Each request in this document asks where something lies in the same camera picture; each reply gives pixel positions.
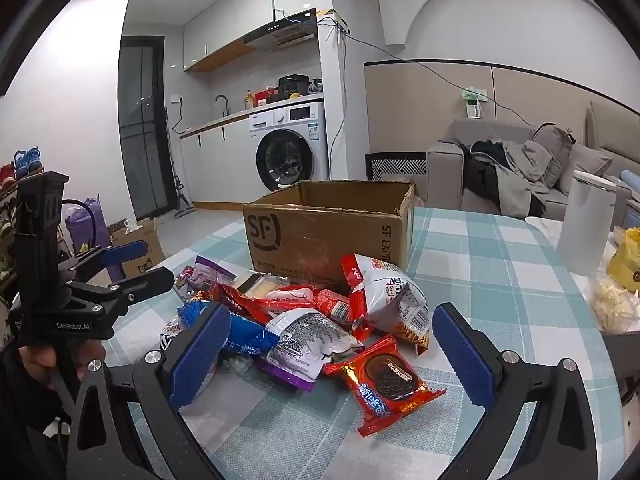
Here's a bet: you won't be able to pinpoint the purple white snack packet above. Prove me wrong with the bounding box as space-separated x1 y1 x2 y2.
192 255 238 291

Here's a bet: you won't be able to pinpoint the clear yellow cake packet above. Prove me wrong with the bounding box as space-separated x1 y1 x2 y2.
235 272 286 301

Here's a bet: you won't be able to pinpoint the white black snack packet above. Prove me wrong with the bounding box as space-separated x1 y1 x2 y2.
160 310 187 356

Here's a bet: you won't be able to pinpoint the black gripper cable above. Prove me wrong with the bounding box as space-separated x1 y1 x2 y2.
62 199 98 248

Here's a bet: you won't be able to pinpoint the black wall cable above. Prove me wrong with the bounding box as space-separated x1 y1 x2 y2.
315 15 531 126

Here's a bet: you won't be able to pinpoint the white base cabinets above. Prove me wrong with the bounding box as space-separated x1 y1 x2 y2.
179 122 261 211

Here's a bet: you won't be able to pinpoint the grey sofa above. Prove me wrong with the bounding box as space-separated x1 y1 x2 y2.
425 100 640 216

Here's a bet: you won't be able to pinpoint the long red snack packet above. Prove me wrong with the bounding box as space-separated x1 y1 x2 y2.
207 282 281 326

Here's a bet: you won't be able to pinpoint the small cardboard box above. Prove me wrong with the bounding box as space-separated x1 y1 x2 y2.
107 217 166 278

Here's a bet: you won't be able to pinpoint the steel range hood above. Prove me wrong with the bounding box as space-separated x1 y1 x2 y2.
243 8 317 52

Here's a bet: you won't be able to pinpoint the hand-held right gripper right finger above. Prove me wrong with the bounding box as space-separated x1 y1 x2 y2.
431 302 598 480

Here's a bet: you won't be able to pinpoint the white wall cabinets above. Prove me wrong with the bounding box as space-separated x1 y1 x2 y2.
182 0 328 72

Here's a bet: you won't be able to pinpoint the white kettle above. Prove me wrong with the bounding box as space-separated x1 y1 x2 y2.
556 170 618 277

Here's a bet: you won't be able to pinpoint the white washing machine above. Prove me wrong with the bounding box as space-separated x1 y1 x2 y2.
248 101 331 192

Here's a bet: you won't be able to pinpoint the purple bag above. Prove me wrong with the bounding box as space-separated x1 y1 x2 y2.
65 197 126 281

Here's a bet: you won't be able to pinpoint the silver white snack packet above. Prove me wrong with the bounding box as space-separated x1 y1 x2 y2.
265 308 366 381

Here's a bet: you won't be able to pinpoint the black garment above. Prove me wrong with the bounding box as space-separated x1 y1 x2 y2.
462 140 511 201

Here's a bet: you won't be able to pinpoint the grey coat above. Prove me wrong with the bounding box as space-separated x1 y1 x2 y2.
492 139 553 218

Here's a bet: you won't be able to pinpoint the brown cardboard box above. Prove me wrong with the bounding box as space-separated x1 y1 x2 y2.
242 180 416 286

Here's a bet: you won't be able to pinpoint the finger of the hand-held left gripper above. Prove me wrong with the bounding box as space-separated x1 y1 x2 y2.
60 240 149 281
66 266 176 311

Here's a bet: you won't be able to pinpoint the teal checked tablecloth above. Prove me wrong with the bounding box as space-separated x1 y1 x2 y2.
100 205 640 480

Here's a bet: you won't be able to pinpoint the black rice cooker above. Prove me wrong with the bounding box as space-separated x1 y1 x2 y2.
276 75 307 100

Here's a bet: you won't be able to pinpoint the grey pillow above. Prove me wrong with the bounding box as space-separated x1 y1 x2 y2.
557 142 613 196
530 122 576 191

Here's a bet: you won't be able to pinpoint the blue cookie packet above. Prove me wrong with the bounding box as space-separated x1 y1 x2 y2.
177 300 281 356

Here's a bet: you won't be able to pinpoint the large red white snack bag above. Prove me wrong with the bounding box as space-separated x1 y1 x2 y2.
341 252 432 356

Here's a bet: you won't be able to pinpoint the white router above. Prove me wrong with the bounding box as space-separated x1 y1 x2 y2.
325 7 351 36

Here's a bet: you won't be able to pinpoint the blue shoes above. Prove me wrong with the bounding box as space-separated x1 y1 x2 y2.
12 147 42 178

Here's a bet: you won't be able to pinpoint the black white patterned basket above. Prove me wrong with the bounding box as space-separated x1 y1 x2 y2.
365 151 429 200

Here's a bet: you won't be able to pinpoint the pink white snack packet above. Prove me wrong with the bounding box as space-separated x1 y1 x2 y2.
172 267 201 301

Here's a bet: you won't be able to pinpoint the person's left hand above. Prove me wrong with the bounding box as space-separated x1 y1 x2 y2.
17 339 107 392

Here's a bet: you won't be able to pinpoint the yellow plastic bag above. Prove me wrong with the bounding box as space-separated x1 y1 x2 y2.
607 226 640 293

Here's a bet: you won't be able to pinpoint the upright mop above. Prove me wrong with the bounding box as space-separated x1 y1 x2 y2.
165 107 193 218

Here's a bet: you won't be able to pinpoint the small red snack packet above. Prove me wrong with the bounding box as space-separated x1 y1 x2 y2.
312 287 353 331

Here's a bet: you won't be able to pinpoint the red chocolate cookie packet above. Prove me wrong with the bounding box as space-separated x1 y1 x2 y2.
324 335 447 437

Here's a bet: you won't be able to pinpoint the dark glass door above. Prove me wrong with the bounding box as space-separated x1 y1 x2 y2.
117 35 173 221

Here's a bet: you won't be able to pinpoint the clear bag of food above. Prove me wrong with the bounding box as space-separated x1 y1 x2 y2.
585 270 640 333

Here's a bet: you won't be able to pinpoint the white wall remote holder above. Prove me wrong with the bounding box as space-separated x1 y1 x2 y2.
460 87 490 120

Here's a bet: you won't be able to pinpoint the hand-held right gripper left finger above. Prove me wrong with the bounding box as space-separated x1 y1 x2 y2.
66 301 232 480

